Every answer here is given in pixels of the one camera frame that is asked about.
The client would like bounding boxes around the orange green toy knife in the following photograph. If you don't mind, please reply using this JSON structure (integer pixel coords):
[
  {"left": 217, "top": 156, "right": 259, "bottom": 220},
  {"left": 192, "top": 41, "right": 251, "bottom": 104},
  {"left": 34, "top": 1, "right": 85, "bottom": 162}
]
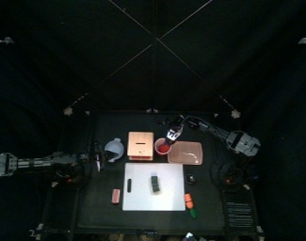
[{"left": 184, "top": 193, "right": 200, "bottom": 220}]

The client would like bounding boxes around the red plastic cup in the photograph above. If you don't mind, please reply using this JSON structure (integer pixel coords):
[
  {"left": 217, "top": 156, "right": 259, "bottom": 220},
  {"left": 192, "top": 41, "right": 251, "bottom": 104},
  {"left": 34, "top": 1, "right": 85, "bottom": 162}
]
[{"left": 154, "top": 137, "right": 173, "bottom": 157}]

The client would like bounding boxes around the pink rectangular plate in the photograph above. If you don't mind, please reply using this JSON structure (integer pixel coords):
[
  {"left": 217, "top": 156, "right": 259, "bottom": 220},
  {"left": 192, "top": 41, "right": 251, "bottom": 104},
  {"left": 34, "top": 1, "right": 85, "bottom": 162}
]
[{"left": 166, "top": 140, "right": 205, "bottom": 166}]

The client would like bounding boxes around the dark green sushi roll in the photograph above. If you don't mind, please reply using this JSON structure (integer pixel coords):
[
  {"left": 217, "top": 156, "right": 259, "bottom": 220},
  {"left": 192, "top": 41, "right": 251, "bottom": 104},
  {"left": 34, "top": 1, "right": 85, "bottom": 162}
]
[{"left": 149, "top": 175, "right": 165, "bottom": 196}]

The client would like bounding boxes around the light wooden box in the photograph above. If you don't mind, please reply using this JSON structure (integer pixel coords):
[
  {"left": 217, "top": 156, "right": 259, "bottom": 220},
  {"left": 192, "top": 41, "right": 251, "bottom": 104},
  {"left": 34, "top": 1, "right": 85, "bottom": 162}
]
[{"left": 126, "top": 131, "right": 156, "bottom": 162}]

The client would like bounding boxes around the pink rectangular toy block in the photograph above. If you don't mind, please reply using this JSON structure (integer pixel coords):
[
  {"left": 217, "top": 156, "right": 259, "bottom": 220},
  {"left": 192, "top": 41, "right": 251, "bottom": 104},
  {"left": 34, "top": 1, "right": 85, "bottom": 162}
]
[{"left": 112, "top": 188, "right": 122, "bottom": 205}]

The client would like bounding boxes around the white cutting board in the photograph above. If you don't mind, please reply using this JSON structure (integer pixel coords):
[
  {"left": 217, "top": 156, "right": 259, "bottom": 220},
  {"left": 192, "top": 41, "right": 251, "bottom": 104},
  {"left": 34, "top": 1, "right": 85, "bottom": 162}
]
[{"left": 121, "top": 162, "right": 188, "bottom": 212}]

